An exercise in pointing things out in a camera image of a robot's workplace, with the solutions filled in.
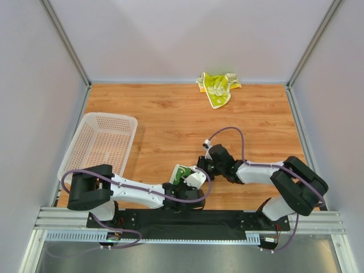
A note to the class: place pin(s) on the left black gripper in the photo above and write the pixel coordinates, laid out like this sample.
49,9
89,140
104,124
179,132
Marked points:
187,194

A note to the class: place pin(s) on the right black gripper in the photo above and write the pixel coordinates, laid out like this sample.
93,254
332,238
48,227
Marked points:
203,164

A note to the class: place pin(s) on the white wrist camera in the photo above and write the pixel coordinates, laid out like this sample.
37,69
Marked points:
207,145
195,179

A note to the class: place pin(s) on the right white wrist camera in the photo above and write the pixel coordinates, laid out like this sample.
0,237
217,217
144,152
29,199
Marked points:
207,145

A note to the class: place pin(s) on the aluminium front rail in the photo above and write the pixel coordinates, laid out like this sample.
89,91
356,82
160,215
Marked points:
319,222

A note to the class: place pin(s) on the yellow green towel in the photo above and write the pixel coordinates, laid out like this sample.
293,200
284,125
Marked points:
218,87

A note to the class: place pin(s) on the aluminium frame post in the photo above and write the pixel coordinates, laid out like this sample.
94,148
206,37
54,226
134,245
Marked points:
51,13
319,33

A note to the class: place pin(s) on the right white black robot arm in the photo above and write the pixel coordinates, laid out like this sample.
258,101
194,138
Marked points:
300,188

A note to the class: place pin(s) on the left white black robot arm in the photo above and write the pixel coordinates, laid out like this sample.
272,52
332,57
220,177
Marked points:
97,190

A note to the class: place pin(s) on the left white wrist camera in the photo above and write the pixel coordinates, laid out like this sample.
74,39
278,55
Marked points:
195,179

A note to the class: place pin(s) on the right aluminium frame post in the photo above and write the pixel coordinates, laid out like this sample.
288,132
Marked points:
319,33

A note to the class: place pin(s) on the left aluminium frame post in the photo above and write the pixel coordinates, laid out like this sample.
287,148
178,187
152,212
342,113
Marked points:
51,13

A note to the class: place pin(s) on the green frog pattern towel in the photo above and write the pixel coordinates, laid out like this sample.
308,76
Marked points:
178,172

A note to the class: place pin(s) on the slotted grey cable duct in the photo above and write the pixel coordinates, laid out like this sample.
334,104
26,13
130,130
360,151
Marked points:
106,237

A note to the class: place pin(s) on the white plastic basket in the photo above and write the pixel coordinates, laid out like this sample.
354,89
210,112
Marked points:
100,138

